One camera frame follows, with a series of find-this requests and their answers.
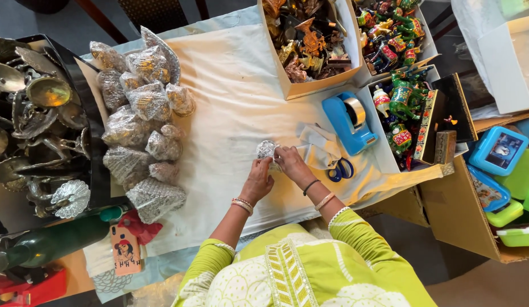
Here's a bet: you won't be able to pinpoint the white box of painted figurines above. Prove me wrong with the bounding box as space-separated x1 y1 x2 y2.
352 0 440 86

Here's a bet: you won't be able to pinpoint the person's right hand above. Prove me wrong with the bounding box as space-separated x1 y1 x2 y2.
274 146 317 189

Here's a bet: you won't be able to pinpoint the phone in orange case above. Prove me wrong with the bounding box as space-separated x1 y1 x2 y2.
109 225 142 276

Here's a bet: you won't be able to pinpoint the black wrist thread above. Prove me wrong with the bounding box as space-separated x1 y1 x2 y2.
302 179 321 197

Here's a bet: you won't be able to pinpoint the person's green patterned clothing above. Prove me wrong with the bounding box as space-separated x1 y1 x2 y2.
171 208 438 307

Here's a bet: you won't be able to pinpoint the cardboard carton of lunch boxes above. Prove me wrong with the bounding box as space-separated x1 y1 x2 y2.
418 109 529 264

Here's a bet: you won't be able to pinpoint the blue-handled scissors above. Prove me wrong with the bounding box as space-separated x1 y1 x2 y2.
327 157 355 183

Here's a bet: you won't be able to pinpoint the dark wooden chair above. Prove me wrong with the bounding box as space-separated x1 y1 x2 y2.
73 0 210 43

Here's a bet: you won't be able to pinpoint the red crumpled bag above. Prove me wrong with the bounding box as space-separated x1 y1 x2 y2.
118 209 164 246

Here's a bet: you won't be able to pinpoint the black painted box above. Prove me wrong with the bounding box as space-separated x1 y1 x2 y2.
432 73 478 143

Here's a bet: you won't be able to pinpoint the white box of painted camels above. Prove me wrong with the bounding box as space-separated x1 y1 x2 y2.
358 65 470 173

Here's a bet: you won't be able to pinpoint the folded white plastic bags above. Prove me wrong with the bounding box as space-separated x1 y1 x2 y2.
296 124 343 170

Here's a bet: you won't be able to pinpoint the pile of bubble-wrapped packages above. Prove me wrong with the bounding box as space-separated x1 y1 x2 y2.
89 26 197 225

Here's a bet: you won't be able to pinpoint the carton of brass figurines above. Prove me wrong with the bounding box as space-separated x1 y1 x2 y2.
257 0 364 101

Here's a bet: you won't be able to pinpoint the white table cloth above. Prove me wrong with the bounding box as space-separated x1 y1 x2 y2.
79 5 445 273

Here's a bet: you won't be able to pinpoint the clear bubble wrap sheet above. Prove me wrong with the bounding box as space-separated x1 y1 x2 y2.
128 273 186 307

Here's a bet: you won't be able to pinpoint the small bubble-wrapped ornament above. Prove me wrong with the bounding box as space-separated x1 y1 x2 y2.
256 140 283 173

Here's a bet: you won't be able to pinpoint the small ornate brown box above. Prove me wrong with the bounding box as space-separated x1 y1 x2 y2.
434 130 457 166

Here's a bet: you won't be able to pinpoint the green glass bottle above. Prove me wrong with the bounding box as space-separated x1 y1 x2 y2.
0 205 126 275

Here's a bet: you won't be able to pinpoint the black box of silver ornaments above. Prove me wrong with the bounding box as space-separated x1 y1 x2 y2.
0 34 129 233

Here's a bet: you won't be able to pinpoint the clear plastic sheet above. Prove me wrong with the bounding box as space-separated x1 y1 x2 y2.
450 0 529 121

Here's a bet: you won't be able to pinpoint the red plastic object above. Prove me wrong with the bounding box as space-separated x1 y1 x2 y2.
0 266 68 307

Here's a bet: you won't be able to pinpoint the bangles on wrist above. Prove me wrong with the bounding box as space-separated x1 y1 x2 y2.
230 197 254 216
314 192 337 211

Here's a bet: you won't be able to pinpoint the large white cardboard box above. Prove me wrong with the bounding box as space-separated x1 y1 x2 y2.
478 15 529 115

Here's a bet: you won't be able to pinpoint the blue tape dispenser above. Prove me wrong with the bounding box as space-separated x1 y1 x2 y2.
322 91 379 157

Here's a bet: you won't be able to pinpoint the person's left hand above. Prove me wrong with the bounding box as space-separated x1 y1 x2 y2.
240 156 276 205

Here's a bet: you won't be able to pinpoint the bangles on left wrist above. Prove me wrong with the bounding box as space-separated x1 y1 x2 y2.
230 197 254 216

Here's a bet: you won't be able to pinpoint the long floral decorated box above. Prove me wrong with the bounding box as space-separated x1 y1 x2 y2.
413 89 446 165

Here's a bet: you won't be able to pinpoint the bangles on right wrist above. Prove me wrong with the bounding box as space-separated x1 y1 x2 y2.
314 192 337 211

